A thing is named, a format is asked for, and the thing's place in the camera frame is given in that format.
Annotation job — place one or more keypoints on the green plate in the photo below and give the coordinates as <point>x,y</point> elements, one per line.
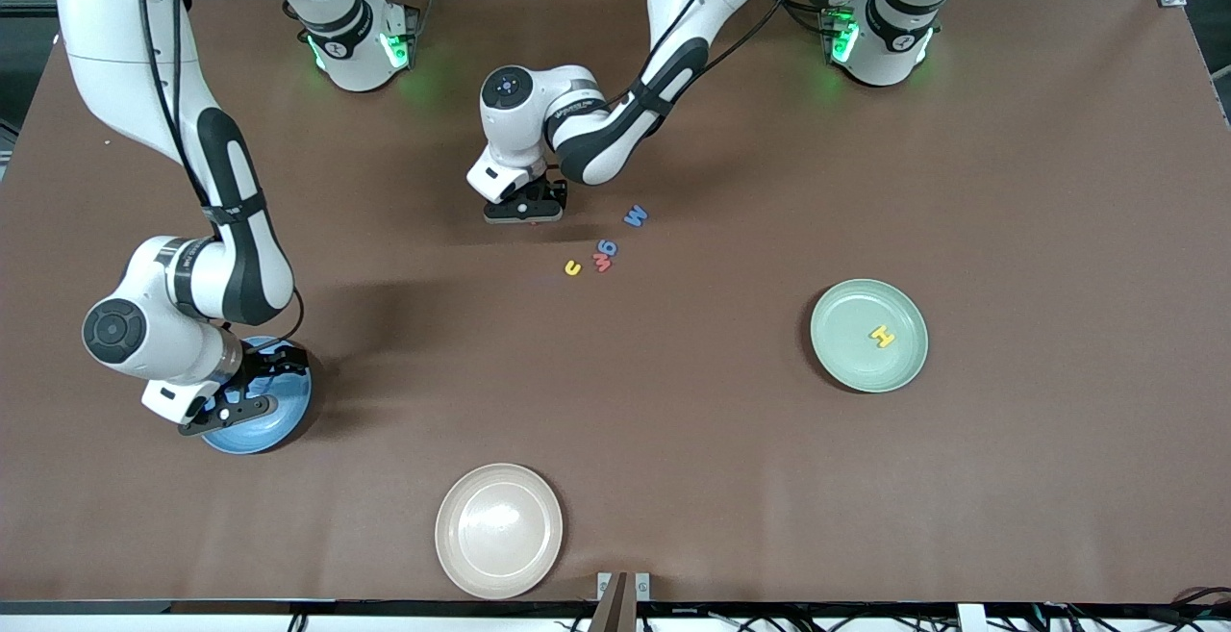
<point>866,372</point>

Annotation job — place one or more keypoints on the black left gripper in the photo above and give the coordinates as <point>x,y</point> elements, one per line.
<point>551,191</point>

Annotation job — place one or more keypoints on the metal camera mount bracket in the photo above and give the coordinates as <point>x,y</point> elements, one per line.
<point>623,603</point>

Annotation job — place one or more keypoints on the blue letter g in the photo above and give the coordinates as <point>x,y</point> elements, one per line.
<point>607,247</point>

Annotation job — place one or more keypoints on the yellow letter H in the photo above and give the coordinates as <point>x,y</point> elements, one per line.
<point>883,336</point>

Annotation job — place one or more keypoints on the blue capital letter M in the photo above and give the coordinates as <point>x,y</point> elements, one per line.
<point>635,216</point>

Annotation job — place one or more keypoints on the blue plate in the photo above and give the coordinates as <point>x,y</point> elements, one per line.
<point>279,425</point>

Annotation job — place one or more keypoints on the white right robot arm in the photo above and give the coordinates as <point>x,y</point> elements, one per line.
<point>115,36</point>

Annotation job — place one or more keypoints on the beige plate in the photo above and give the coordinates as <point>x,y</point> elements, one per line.
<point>498,531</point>

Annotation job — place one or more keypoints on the red lowercase letter m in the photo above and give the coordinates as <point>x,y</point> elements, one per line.
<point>602,265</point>

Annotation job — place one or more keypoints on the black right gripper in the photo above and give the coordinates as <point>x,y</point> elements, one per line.
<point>272,364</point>

